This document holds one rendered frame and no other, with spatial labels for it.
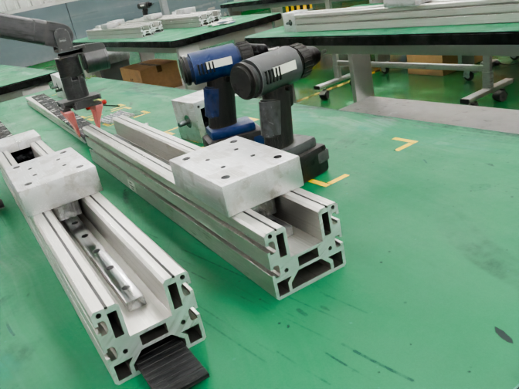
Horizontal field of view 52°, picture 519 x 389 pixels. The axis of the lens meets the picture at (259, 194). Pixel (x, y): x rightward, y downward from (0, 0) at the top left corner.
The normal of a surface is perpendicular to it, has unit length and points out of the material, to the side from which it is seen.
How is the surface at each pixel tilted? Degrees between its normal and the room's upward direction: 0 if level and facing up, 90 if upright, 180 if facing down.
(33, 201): 90
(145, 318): 0
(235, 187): 90
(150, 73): 89
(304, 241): 0
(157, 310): 0
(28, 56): 90
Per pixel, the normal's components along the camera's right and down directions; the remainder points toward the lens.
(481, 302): -0.18, -0.90
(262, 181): 0.51, 0.25
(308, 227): -0.84, 0.35
